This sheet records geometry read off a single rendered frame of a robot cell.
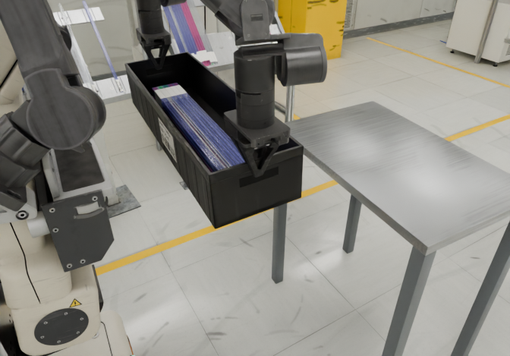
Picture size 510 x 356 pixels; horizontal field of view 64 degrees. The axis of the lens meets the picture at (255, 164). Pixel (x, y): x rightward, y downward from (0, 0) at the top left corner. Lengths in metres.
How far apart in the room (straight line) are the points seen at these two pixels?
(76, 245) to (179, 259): 1.29
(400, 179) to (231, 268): 1.04
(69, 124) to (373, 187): 0.86
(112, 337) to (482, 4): 4.58
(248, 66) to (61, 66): 0.23
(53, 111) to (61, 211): 0.28
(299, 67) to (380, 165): 0.77
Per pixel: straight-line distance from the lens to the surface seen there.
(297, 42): 0.59
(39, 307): 0.96
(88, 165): 0.87
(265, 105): 0.59
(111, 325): 1.56
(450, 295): 2.10
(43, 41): 0.58
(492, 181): 1.36
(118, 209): 2.46
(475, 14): 5.14
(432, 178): 1.30
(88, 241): 0.84
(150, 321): 1.89
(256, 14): 0.56
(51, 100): 0.55
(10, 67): 0.71
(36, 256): 0.92
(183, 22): 2.37
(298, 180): 0.73
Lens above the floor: 1.48
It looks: 33 degrees down
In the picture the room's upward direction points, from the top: straight up
